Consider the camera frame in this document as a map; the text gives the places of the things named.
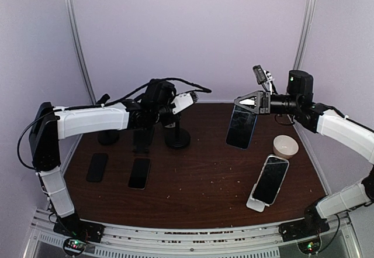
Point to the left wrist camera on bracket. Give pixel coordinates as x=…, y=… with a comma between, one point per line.
x=183, y=101

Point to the blue smartphone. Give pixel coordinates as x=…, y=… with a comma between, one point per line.
x=241, y=128

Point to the black round-base phone stand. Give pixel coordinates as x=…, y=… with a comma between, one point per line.
x=107, y=137

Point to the black textured folding phone stand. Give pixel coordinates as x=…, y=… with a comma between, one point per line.
x=142, y=140

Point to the white-cased smartphone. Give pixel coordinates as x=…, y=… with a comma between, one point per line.
x=270, y=180

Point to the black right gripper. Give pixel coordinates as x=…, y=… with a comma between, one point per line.
x=262, y=98

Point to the pink-edged dark smartphone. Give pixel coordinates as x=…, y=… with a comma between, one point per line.
x=139, y=173

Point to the aluminium front rail frame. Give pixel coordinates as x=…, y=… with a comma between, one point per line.
x=267, y=240

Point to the white ceramic bowl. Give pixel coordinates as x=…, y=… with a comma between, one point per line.
x=285, y=146

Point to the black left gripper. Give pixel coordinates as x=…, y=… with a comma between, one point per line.
x=171, y=120

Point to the right controller circuit board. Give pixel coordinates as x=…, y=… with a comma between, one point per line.
x=309, y=247

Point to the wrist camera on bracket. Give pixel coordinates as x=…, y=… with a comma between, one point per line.
x=183, y=101
x=265, y=79

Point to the black smartphone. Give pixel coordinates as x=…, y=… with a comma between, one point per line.
x=97, y=167

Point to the controller circuit board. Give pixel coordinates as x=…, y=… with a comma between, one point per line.
x=309, y=247
x=74, y=247

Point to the white phone stand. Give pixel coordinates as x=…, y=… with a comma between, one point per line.
x=258, y=202

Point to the left controller circuit board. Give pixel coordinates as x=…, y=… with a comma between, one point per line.
x=74, y=247

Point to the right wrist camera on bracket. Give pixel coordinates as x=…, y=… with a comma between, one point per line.
x=265, y=79

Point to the black front phone stand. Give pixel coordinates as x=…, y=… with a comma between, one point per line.
x=177, y=137

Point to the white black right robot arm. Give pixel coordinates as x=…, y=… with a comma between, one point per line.
x=321, y=119

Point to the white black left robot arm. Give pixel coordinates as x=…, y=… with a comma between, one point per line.
x=159, y=104

